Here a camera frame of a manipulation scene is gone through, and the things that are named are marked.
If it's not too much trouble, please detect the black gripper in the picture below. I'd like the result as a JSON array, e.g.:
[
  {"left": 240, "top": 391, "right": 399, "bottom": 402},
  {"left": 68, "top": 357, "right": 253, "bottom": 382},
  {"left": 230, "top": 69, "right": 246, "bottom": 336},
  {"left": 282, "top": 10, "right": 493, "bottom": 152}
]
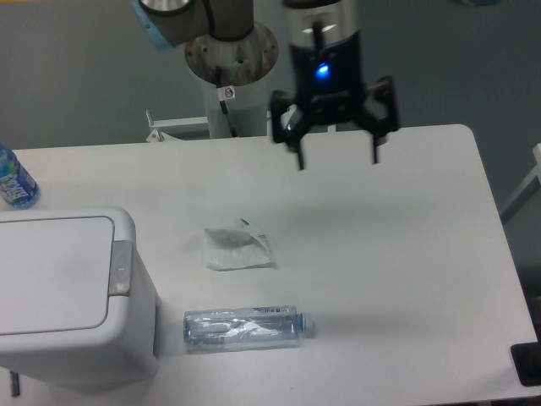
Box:
[{"left": 270, "top": 36, "right": 400, "bottom": 170}]

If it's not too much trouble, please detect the white push-lid trash can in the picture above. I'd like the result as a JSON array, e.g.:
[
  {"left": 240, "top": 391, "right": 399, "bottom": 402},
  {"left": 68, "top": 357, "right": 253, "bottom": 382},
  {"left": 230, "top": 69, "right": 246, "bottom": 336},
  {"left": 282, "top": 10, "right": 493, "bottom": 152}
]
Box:
[{"left": 1, "top": 206, "right": 161, "bottom": 386}]

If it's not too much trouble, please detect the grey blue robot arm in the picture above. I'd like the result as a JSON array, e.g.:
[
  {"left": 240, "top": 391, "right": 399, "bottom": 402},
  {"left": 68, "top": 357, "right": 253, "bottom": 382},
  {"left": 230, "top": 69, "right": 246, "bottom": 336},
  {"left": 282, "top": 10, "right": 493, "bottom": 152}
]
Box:
[{"left": 133, "top": 1, "right": 399, "bottom": 154}]

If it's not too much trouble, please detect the crumpled white plastic wrapper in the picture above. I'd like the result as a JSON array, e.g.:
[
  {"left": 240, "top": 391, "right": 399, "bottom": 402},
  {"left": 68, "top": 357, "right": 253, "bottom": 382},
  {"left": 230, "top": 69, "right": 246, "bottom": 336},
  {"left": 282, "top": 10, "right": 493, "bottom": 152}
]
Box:
[{"left": 203, "top": 217, "right": 276, "bottom": 272}]

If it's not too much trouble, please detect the crushed clear plastic bottle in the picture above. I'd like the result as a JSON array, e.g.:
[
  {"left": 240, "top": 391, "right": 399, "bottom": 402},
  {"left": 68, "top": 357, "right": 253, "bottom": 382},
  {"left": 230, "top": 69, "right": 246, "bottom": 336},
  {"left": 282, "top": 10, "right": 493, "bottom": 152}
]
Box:
[{"left": 183, "top": 305, "right": 315, "bottom": 353}]

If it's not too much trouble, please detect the black clamp at table edge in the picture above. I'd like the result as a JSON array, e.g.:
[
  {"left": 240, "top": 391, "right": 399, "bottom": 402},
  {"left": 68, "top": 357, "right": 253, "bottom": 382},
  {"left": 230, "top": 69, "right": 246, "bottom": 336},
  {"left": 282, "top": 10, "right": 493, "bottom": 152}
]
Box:
[{"left": 511, "top": 342, "right": 540, "bottom": 387}]

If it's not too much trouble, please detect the blue label water bottle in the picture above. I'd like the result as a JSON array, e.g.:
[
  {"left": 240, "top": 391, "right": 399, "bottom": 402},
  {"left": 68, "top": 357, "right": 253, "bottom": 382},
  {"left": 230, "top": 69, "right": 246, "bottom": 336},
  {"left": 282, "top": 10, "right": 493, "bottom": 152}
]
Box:
[{"left": 1, "top": 145, "right": 40, "bottom": 209}]

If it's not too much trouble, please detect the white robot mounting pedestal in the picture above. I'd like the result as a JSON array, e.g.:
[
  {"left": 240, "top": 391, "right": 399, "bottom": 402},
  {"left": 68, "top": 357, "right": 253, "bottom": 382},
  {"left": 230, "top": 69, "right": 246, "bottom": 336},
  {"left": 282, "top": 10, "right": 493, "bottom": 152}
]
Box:
[{"left": 185, "top": 22, "right": 279, "bottom": 139}]

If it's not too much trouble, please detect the black cable on pedestal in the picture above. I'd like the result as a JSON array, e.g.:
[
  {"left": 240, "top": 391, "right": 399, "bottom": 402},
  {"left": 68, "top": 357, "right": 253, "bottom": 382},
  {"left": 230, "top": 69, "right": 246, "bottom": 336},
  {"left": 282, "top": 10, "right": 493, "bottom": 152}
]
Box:
[{"left": 215, "top": 65, "right": 238, "bottom": 139}]

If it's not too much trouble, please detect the white frame at right edge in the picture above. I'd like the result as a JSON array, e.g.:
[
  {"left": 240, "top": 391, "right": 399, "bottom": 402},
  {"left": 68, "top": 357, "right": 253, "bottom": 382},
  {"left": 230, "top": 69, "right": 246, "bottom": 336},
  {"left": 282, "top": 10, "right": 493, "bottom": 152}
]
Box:
[{"left": 500, "top": 144, "right": 540, "bottom": 224}]

